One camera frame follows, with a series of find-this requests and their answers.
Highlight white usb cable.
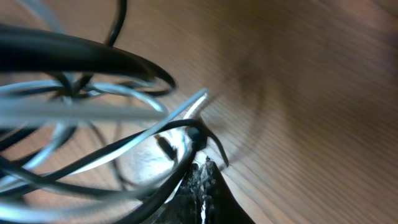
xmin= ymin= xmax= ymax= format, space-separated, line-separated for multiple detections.
xmin=0 ymin=0 xmax=209 ymax=223

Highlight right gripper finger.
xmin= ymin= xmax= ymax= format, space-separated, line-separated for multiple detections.
xmin=146 ymin=157 xmax=254 ymax=224

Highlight black usb cable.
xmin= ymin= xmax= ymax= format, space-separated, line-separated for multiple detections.
xmin=0 ymin=0 xmax=230 ymax=224

